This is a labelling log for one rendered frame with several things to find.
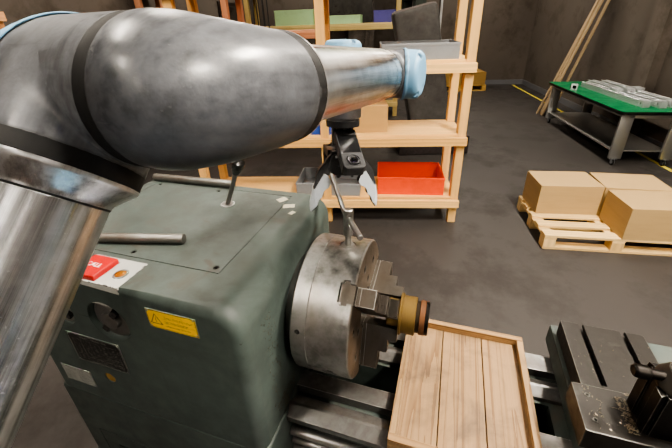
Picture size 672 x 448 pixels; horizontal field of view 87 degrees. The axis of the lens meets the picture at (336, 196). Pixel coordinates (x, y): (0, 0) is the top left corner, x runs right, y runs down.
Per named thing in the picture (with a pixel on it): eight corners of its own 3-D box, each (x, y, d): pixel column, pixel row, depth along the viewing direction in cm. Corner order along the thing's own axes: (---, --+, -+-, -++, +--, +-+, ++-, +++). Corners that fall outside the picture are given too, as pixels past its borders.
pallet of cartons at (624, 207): (635, 210, 332) (650, 172, 315) (696, 258, 267) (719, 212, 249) (513, 207, 346) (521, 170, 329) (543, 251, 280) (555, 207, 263)
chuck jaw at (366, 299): (348, 312, 81) (337, 305, 70) (353, 290, 83) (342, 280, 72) (397, 322, 78) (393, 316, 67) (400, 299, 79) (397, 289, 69)
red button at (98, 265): (72, 279, 70) (68, 271, 69) (98, 261, 75) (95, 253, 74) (95, 284, 68) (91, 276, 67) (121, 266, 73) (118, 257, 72)
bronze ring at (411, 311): (385, 309, 76) (429, 318, 73) (392, 282, 84) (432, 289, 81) (383, 340, 80) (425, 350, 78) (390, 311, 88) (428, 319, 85)
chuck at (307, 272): (292, 397, 79) (284, 276, 67) (335, 309, 107) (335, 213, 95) (307, 401, 78) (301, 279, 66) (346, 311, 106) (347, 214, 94)
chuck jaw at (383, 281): (356, 286, 85) (367, 252, 94) (357, 300, 88) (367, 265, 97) (402, 295, 82) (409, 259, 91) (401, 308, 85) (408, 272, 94)
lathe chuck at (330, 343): (307, 401, 78) (301, 279, 66) (346, 311, 106) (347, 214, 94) (346, 413, 75) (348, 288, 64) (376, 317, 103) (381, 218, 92)
